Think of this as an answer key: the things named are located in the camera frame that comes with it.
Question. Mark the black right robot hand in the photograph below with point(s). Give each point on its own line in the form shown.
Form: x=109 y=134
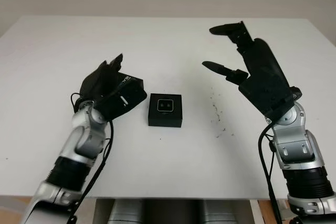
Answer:
x=262 y=61

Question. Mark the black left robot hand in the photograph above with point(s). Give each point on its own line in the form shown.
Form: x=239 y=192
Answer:
x=98 y=82

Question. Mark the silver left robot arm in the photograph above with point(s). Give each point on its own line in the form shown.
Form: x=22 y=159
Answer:
x=78 y=140

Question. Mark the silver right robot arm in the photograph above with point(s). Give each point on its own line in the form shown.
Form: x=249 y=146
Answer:
x=299 y=142

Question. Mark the black box base with insert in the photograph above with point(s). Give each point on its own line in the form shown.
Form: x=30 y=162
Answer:
x=165 y=120

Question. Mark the grey robot torso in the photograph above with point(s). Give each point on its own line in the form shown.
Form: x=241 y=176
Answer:
x=170 y=212

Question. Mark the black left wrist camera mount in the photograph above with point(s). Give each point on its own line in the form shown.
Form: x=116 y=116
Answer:
x=123 y=100

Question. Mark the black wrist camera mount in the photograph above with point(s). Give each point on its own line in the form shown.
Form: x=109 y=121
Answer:
x=123 y=100
x=267 y=93

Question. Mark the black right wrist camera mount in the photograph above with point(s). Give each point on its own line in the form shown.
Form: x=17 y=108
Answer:
x=267 y=93

